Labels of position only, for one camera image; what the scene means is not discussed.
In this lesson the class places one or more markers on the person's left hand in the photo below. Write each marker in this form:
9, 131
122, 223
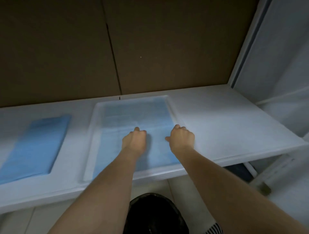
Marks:
134, 142

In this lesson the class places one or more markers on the person's right hand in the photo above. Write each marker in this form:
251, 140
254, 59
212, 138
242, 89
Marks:
182, 141

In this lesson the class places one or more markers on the person's right thumb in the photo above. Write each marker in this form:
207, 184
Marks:
168, 138

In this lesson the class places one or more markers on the person's left fingers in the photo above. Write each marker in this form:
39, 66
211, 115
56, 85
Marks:
141, 133

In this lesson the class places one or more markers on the blue cloth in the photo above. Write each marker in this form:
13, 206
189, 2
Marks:
36, 147
135, 113

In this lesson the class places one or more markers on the person's left forearm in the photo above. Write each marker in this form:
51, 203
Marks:
106, 190

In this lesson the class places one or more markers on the person's right forearm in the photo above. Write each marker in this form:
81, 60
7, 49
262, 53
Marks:
224, 192

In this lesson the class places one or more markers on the white translucent plastic tray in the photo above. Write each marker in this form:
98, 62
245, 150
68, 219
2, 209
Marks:
96, 135

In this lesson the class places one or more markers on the black bin with bag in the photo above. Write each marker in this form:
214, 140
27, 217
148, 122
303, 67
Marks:
152, 214

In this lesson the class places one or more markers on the brown cardboard panel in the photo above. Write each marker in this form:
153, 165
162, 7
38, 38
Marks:
53, 50
178, 45

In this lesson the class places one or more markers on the striped clothing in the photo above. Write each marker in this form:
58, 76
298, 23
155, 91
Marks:
214, 229

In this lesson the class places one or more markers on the white metal table frame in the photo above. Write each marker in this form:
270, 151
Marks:
270, 171

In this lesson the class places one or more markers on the white metal upright post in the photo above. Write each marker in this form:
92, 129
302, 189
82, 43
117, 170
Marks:
248, 43

